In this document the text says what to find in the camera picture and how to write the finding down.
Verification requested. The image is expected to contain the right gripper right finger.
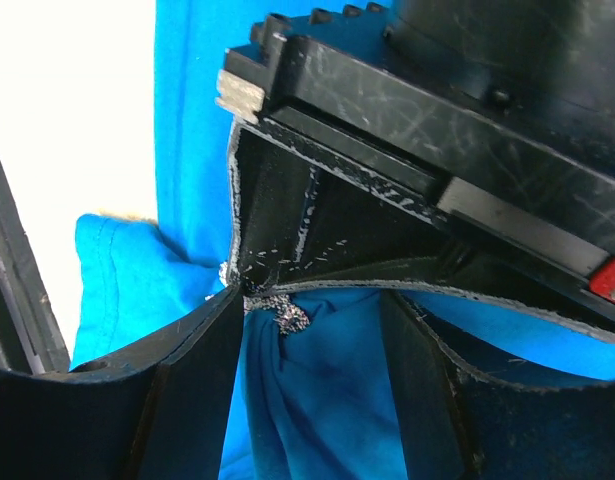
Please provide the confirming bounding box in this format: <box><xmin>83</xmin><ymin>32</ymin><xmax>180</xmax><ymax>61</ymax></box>
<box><xmin>380</xmin><ymin>290</ymin><xmax>615</xmax><ymax>479</ymax></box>

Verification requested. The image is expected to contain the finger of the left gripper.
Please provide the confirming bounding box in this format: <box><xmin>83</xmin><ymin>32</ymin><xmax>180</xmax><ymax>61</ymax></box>
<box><xmin>228</xmin><ymin>119</ymin><xmax>615</xmax><ymax>343</ymax></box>

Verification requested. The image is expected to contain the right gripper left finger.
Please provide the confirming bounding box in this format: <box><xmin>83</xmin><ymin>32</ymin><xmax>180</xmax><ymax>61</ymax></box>
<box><xmin>0</xmin><ymin>287</ymin><xmax>244</xmax><ymax>479</ymax></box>

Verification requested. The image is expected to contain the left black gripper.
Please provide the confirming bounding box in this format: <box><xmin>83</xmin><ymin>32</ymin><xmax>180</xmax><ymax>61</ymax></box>
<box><xmin>218</xmin><ymin>1</ymin><xmax>615</xmax><ymax>305</ymax></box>

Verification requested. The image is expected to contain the silver leaf brooch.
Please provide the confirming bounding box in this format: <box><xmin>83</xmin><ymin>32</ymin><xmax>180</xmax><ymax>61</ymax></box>
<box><xmin>204</xmin><ymin>261</ymin><xmax>311</xmax><ymax>339</ymax></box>

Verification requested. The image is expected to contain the blue garment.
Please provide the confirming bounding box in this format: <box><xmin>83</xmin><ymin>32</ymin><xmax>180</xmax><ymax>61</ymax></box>
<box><xmin>69</xmin><ymin>0</ymin><xmax>615</xmax><ymax>480</ymax></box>

